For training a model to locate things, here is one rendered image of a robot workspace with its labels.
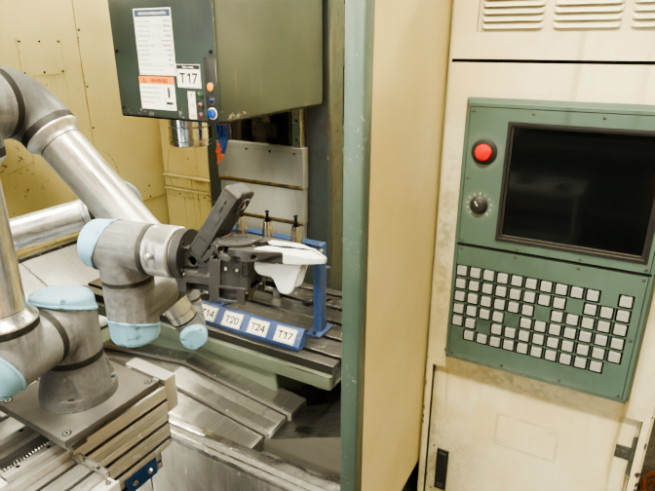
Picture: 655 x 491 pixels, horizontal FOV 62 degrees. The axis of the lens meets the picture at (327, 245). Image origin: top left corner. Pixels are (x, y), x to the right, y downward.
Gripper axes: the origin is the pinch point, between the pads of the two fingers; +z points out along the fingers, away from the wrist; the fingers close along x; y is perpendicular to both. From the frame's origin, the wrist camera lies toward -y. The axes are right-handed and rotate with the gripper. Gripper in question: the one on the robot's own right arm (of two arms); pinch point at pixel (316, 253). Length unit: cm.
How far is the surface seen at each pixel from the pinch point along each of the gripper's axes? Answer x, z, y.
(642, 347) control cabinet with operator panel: -70, 59, 31
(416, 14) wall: -50, 3, -39
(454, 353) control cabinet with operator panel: -77, 17, 43
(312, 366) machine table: -86, -27, 59
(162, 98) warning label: -96, -85, -22
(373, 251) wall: -39.2, -0.2, 8.3
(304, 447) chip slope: -71, -24, 78
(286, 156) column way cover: -159, -66, -1
